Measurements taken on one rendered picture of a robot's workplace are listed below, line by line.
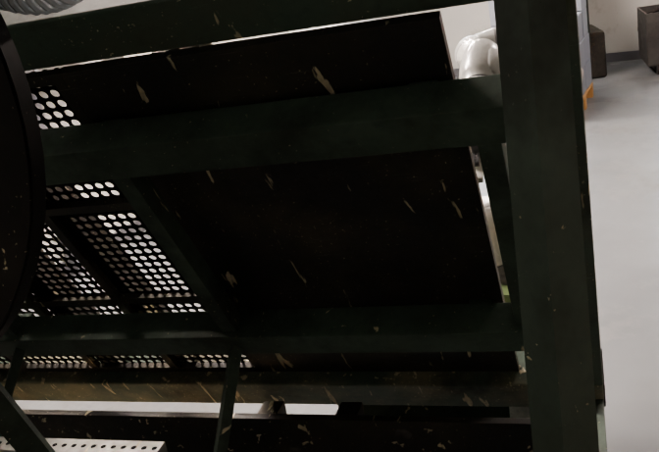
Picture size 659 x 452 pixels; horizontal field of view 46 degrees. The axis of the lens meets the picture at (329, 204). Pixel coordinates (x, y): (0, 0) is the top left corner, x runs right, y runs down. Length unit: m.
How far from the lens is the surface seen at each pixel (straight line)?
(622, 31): 11.26
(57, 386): 2.61
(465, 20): 11.60
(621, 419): 3.44
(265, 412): 2.14
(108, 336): 2.09
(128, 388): 2.47
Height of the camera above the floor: 1.93
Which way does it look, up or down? 17 degrees down
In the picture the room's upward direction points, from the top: 10 degrees counter-clockwise
